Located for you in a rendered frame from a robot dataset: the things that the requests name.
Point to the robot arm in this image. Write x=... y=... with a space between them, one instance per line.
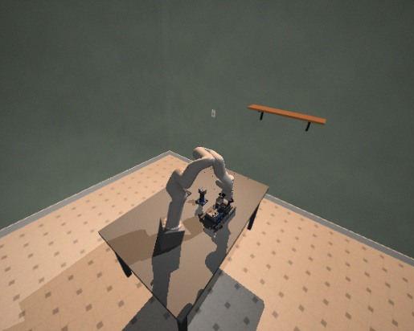
x=183 y=178

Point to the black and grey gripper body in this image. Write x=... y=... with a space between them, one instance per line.
x=228 y=196

